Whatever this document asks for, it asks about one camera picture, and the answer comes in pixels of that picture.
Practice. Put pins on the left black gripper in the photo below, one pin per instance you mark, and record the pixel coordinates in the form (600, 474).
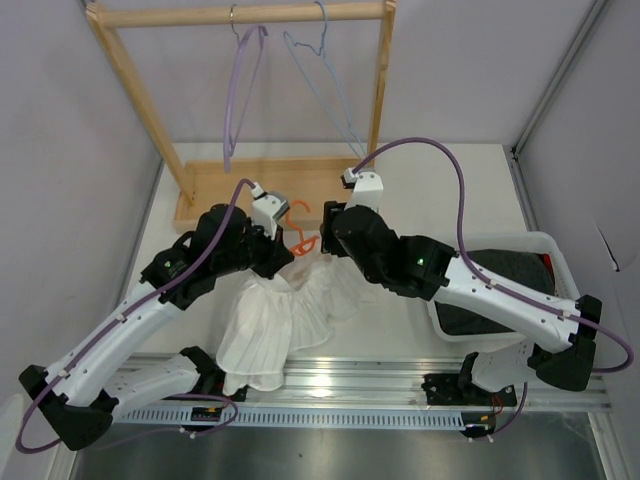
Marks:
(277, 254)

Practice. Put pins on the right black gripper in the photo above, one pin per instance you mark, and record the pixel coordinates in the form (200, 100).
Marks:
(330, 244)

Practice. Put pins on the orange plastic hanger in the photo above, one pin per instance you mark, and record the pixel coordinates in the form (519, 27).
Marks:
(306, 244)

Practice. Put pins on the white pleated skirt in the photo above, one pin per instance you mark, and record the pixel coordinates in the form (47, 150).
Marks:
(296, 310)

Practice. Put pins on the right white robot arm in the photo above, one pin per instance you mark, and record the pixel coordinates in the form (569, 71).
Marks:
(569, 369)

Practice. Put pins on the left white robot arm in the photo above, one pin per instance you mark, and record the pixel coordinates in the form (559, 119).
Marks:
(82, 394)

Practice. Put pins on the purple plastic hanger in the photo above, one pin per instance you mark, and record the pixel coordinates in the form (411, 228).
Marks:
(232, 128)

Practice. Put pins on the wooden clothes rack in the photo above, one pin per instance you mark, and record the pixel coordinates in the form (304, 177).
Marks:
(200, 181)

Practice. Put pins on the black dotted garment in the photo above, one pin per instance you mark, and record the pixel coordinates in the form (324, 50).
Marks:
(521, 267)

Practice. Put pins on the white plastic basket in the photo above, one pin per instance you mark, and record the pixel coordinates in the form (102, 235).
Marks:
(547, 319)

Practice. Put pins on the red garment in basket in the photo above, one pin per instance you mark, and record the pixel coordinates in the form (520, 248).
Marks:
(547, 262)

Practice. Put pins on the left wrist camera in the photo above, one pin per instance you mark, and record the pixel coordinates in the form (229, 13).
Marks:
(267, 209)

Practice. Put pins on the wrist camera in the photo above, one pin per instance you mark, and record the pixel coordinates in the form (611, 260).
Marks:
(366, 188)
(267, 209)

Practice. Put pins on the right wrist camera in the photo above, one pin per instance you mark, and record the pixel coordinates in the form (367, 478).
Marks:
(366, 188)

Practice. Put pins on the aluminium mounting rail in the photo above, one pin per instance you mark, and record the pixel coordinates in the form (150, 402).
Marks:
(326, 382)

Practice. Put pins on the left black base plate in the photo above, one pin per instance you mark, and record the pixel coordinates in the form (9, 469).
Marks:
(230, 385)

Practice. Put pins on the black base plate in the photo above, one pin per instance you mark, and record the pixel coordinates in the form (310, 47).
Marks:
(230, 385)
(446, 389)

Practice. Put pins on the perforated cable duct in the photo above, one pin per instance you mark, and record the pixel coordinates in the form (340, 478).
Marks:
(299, 418)

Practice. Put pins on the light blue wire hanger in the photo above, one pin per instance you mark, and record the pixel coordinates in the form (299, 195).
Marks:
(333, 99)

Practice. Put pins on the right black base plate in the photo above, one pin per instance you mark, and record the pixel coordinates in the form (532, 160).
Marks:
(446, 389)

